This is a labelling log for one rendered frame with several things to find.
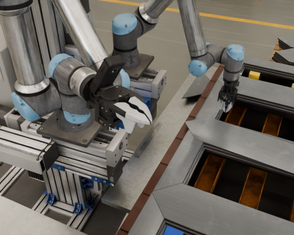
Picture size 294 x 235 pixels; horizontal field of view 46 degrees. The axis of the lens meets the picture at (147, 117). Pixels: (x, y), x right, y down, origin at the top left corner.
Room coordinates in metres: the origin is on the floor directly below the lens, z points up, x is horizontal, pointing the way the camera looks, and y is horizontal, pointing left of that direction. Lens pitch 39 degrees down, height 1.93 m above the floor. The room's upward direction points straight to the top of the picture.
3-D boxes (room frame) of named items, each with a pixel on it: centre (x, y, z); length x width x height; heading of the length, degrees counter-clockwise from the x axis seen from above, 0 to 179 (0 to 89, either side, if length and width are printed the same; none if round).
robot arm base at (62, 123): (1.08, 0.29, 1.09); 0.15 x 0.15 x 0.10
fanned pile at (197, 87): (1.82, -0.34, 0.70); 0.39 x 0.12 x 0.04; 155
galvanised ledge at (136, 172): (1.52, -0.17, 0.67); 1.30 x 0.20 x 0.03; 155
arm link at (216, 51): (1.41, -0.29, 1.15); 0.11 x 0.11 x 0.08; 56
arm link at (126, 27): (1.55, 0.10, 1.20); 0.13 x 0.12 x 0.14; 146
